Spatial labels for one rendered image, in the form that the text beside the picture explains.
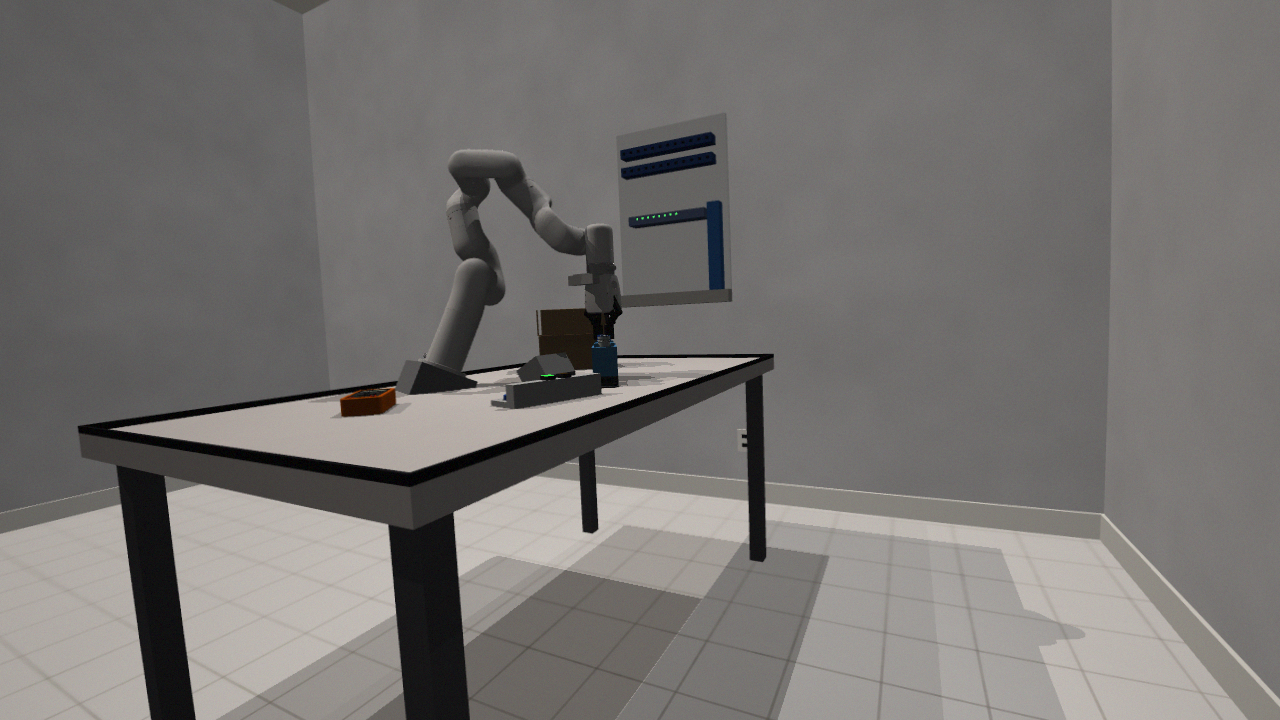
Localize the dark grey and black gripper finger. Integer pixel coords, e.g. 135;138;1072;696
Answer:
604;297;622;340
584;309;603;340

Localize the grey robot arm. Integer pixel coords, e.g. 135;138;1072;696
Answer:
419;149;616;377

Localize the dark grey button housing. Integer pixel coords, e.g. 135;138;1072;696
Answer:
517;352;575;382

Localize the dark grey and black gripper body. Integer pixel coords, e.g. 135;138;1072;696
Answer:
585;274;622;314

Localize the black table edge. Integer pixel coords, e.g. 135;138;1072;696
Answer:
78;354;774;487

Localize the orange digital multimeter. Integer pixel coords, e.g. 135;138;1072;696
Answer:
340;388;396;416

